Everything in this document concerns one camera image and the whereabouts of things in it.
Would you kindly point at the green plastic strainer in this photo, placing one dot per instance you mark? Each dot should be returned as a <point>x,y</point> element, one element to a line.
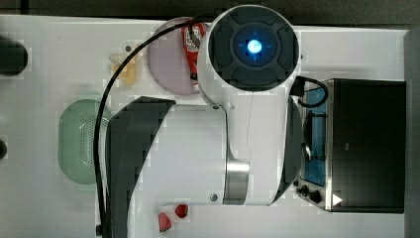
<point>75,141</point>

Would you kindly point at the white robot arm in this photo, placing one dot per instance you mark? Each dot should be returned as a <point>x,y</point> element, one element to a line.
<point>240,147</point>

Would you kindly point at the purple round plate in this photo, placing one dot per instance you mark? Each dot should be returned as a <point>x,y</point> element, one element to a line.
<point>168,65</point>

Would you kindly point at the red ketchup bottle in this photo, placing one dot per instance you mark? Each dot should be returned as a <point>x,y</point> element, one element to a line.
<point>191,40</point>

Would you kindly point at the peeled toy banana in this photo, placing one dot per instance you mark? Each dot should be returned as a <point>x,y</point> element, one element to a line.
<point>129,73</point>

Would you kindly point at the red toy strawberry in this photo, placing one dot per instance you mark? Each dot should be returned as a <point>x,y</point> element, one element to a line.
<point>181,210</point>

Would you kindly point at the pink toy strawberry half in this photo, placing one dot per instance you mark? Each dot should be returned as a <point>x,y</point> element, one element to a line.
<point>164,223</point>

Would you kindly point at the black toaster oven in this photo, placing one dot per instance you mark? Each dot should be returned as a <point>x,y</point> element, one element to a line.
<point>353,150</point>

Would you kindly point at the black pot top left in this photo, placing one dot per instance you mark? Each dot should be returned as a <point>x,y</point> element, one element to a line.
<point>13,57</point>

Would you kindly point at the black pot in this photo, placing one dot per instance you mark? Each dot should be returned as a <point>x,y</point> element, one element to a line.
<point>13,57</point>
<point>3,150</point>

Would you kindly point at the black pot lower left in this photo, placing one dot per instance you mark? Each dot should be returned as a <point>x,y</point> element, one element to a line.
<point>3,150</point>

